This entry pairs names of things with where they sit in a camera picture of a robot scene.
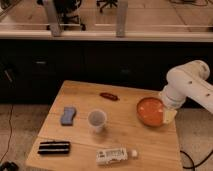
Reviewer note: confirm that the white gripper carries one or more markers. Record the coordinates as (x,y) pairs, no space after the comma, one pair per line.
(172,99)

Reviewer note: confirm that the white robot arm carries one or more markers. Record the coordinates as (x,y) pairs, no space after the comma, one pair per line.
(186,81)

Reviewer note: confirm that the orange bowl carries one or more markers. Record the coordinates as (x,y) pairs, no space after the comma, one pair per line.
(150,111)

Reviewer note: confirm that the white plastic bottle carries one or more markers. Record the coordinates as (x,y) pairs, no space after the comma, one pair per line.
(114,155)

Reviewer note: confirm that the wooden table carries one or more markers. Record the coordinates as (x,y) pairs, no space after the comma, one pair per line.
(158,148)

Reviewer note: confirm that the blue sponge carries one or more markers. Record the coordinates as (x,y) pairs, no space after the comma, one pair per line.
(68,115)

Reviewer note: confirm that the black ridged block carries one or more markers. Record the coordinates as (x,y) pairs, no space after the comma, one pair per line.
(54,147)

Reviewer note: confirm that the black office chair right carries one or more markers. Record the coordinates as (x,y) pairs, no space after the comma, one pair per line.
(107,2)

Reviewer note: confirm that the black object floor corner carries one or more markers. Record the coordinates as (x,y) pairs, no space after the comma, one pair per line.
(9,166)

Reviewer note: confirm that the grey metal post right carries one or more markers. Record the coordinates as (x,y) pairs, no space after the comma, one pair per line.
(121,18)

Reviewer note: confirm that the grey metal post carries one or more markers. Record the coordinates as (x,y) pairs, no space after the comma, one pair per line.
(121,18)
(52,17)

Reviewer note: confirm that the grey metal post left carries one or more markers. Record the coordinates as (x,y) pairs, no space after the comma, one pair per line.
(52,17)

